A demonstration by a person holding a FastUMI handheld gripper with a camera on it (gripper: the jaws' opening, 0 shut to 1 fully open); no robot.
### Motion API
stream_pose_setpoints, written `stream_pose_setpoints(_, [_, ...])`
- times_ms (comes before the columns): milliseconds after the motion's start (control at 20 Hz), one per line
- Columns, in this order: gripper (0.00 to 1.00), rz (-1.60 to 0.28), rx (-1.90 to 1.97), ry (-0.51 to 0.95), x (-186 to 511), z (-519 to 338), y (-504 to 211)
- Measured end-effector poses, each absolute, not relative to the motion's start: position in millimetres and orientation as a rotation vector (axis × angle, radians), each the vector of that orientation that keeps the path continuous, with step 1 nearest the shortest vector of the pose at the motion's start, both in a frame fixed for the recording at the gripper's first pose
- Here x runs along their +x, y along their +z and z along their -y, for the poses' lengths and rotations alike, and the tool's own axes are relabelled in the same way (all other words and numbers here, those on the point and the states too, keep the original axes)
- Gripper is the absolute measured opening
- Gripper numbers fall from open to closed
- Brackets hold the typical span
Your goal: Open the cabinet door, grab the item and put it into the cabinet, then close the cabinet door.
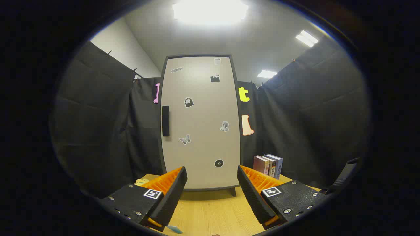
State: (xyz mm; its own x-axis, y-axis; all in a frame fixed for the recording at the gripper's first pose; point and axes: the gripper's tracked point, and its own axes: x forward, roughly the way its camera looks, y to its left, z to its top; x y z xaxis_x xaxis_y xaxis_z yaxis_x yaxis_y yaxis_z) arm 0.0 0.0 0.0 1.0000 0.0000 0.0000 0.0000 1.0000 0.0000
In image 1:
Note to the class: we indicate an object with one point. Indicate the long double ceiling light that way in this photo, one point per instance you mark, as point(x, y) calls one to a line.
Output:
point(306, 38)

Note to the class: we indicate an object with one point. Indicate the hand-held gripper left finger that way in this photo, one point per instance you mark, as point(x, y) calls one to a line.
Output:
point(172, 196)

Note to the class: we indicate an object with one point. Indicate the small ceiling light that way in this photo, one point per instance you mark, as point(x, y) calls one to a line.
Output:
point(266, 74)

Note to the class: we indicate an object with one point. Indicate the dark spine book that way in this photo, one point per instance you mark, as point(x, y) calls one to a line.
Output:
point(272, 168)

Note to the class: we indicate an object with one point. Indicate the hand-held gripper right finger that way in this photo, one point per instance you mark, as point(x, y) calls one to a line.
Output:
point(254, 200)

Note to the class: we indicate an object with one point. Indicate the dark grey cabinet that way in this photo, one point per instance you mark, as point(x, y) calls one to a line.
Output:
point(233, 192)

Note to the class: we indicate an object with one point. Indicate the large ceiling light panel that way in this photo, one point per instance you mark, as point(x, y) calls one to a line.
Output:
point(210, 11)

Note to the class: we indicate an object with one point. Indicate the blue and white tube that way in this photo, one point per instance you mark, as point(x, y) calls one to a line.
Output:
point(174, 228)

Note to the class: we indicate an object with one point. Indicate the beige cabinet door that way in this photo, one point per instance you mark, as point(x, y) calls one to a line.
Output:
point(200, 108)

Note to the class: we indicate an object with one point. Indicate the black backdrop cloth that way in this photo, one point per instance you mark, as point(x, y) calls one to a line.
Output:
point(98, 114)

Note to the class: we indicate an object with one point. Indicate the pale blue spine book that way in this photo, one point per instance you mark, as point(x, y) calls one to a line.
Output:
point(279, 168)

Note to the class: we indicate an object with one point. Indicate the yellow plush toy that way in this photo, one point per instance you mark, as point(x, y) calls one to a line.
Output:
point(141, 182)

